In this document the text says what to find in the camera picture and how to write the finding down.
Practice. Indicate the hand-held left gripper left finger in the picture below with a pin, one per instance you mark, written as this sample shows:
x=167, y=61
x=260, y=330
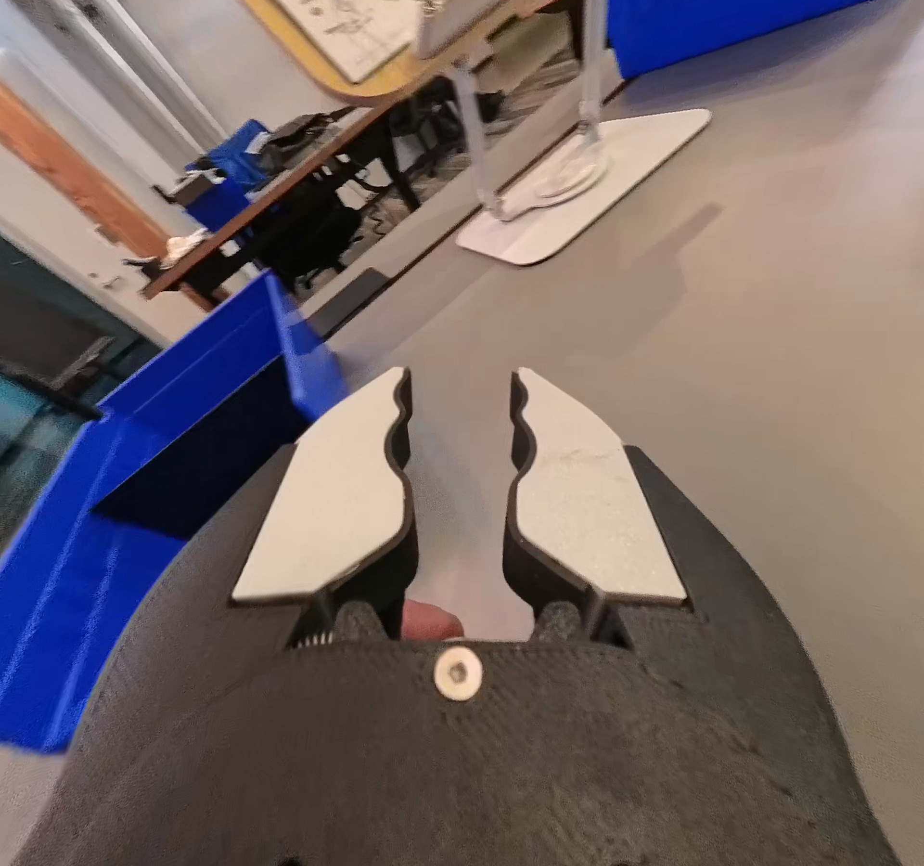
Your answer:
x=332, y=512

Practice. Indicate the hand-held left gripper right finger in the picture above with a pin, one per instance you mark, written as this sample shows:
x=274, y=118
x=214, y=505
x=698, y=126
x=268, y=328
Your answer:
x=592, y=519

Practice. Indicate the blue divided storage bin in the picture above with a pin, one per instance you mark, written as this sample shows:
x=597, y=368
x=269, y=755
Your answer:
x=722, y=7

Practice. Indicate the grey desk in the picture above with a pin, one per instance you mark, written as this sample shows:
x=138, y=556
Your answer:
x=722, y=339

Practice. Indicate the dark grey flat panel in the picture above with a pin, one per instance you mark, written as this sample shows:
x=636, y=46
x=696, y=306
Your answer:
x=354, y=303

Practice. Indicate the black office chair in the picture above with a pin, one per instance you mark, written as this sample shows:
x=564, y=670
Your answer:
x=310, y=230

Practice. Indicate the white crumpled cloth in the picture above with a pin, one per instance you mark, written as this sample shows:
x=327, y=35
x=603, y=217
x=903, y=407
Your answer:
x=188, y=245

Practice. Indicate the long brown table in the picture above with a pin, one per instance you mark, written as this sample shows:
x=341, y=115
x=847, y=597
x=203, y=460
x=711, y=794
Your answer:
x=274, y=194

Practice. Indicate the clear round stand foot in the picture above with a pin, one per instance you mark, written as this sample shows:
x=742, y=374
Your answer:
x=570, y=173

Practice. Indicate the blue crate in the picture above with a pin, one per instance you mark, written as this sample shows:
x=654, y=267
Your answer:
x=234, y=158

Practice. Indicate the black bag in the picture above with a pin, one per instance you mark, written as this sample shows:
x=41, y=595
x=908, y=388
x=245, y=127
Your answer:
x=296, y=140

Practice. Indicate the light wooden board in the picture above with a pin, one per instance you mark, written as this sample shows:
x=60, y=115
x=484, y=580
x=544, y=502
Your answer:
x=289, y=21

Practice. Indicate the printed instruction sheet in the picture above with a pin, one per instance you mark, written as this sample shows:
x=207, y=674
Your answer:
x=361, y=7

